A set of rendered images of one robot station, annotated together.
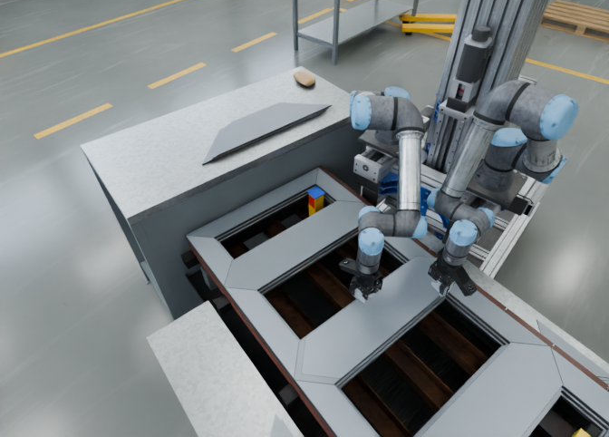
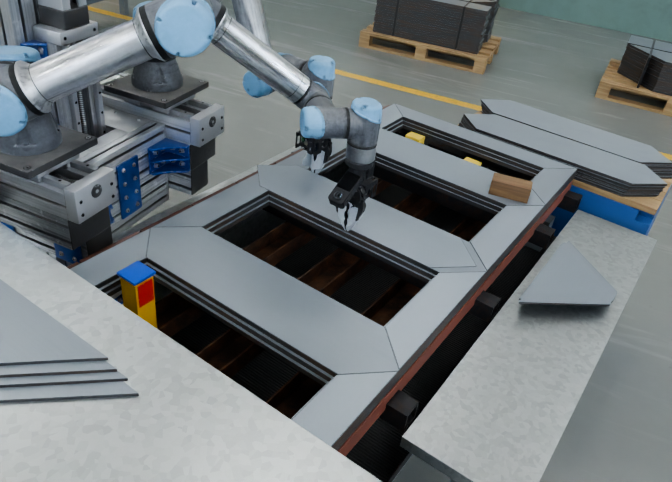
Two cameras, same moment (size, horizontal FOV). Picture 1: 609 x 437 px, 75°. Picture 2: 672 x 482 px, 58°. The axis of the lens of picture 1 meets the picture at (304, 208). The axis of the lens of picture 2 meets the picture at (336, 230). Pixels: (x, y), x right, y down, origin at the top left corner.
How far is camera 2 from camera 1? 1.75 m
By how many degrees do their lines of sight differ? 80
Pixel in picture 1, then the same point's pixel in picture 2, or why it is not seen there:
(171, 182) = (228, 443)
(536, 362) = not seen: hidden behind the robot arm
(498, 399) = (414, 155)
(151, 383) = not seen: outside the picture
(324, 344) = (428, 251)
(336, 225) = (213, 253)
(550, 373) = not seen: hidden behind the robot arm
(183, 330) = (476, 454)
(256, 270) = (346, 334)
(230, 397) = (525, 360)
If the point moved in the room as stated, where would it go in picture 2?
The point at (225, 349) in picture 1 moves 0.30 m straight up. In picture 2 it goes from (471, 384) to (505, 280)
